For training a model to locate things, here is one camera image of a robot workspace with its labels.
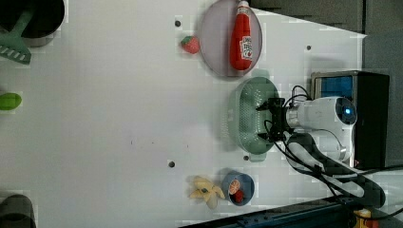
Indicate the small red toy fruit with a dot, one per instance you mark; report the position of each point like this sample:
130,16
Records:
238,196

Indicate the silver toaster oven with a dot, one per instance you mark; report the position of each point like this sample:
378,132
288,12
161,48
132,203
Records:
369,92

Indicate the dark grey cylinder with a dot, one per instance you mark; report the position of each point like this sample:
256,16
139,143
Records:
16,211

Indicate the purple round plate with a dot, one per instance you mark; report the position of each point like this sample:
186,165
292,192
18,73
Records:
215,32

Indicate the orange slice toy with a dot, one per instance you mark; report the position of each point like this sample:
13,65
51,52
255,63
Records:
234,187

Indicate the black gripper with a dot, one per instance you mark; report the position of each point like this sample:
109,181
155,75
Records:
279,125

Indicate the blue bowl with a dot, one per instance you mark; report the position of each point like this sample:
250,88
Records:
247,186

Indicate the blue metal rail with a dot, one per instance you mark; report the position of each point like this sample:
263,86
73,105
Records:
318,213

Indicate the yellow red device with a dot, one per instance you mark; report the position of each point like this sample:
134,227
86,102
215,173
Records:
364,219

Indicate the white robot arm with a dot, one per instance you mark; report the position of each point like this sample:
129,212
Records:
318,140

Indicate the green plastic strainer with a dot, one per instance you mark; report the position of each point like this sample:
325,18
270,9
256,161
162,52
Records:
245,123

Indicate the red toy strawberry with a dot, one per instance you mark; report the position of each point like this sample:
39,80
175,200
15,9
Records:
190,44

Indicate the green toy vegetable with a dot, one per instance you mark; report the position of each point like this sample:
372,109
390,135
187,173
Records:
10,101

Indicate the black metal pot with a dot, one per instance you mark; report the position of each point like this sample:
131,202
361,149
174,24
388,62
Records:
47,18

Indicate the red ketchup bottle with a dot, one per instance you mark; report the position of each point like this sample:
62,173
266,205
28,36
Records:
241,48

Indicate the yellow banana peel toy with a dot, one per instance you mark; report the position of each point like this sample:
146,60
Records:
208,191

